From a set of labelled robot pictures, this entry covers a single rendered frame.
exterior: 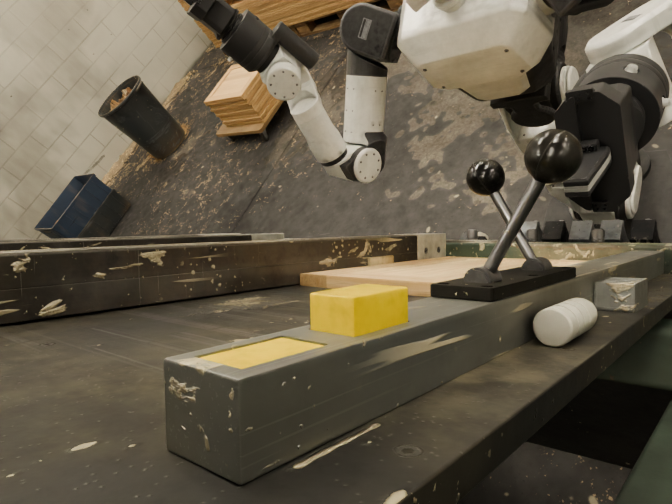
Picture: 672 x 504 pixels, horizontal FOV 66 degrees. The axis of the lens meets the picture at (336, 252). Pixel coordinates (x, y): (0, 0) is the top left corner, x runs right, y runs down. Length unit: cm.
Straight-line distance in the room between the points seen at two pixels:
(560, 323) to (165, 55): 631
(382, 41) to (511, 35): 27
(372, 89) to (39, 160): 499
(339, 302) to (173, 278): 44
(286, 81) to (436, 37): 29
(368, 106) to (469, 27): 27
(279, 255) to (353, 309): 54
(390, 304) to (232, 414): 11
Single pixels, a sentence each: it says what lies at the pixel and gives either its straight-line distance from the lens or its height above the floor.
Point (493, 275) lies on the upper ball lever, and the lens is 41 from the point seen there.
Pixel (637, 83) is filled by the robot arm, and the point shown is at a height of 141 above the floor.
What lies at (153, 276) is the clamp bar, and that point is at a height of 149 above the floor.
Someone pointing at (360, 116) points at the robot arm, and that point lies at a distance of 115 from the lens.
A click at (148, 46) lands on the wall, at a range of 650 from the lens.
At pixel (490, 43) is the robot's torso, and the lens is 100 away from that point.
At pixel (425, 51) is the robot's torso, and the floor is 129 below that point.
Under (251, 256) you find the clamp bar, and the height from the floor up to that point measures 138.
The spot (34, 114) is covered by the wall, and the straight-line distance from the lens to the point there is 592.
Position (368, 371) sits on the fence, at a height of 159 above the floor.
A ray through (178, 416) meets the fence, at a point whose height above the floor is 165.
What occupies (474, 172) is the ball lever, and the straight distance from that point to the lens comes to 53.
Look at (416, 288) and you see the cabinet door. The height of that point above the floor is 128.
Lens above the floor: 179
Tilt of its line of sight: 40 degrees down
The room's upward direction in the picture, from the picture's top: 43 degrees counter-clockwise
